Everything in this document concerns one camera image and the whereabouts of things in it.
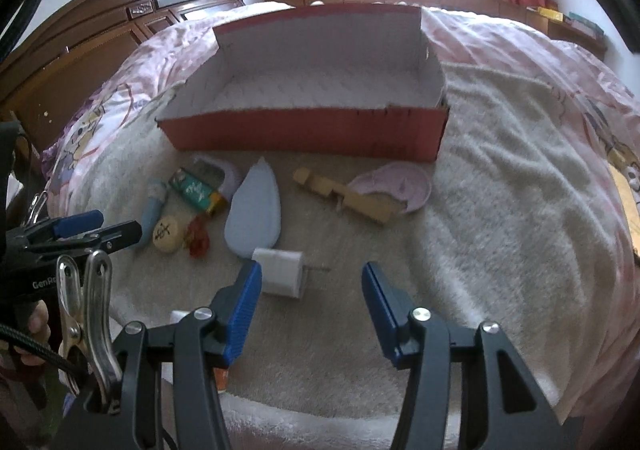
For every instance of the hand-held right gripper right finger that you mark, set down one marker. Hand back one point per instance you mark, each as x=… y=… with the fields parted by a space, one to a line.
x=380 y=310

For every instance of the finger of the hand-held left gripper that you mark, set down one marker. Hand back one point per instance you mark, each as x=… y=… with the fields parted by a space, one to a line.
x=115 y=237
x=80 y=224

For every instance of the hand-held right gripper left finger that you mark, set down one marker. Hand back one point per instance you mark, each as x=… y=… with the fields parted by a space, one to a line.
x=242 y=310

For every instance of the blue tube with white cap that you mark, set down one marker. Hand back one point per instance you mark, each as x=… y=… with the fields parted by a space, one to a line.
x=151 y=215

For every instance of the round beige disc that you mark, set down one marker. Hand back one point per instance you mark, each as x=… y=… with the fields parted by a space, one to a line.
x=167 y=232

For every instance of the white charger plug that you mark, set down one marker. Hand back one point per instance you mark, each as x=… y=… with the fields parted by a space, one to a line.
x=280 y=272

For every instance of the white jar with orange label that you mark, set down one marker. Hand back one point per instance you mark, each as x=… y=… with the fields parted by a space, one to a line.
x=223 y=380

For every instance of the small red toy figure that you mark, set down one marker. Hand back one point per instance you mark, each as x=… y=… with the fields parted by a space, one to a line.
x=196 y=237

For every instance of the light blue teardrop case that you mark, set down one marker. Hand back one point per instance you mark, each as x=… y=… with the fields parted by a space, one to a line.
x=255 y=210

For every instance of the wooden toy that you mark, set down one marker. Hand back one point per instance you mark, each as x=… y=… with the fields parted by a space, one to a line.
x=365 y=207

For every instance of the broken pink plate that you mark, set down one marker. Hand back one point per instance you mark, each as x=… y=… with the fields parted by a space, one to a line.
x=400 y=180

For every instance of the white lavender handheld device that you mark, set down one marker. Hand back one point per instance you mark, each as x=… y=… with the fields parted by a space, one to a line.
x=232 y=177

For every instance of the red cardboard box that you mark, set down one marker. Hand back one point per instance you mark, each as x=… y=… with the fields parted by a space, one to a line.
x=300 y=135

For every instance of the person's left hand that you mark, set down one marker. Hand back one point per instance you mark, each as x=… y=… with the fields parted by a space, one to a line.
x=37 y=327

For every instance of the metal spring clip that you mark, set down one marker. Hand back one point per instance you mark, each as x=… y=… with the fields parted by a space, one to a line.
x=35 y=210
x=97 y=310

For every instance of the cream towel blanket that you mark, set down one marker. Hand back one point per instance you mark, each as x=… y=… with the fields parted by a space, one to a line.
x=500 y=230

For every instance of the dark wooden headboard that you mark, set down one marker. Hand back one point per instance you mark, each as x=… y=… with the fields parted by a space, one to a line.
x=100 y=45

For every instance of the yellow wooden board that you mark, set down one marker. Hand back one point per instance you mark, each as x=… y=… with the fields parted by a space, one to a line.
x=627 y=210

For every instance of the yellow book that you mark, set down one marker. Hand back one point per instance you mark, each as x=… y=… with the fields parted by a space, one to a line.
x=550 y=14

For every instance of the green book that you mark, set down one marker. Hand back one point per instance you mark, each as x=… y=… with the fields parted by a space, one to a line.
x=585 y=25

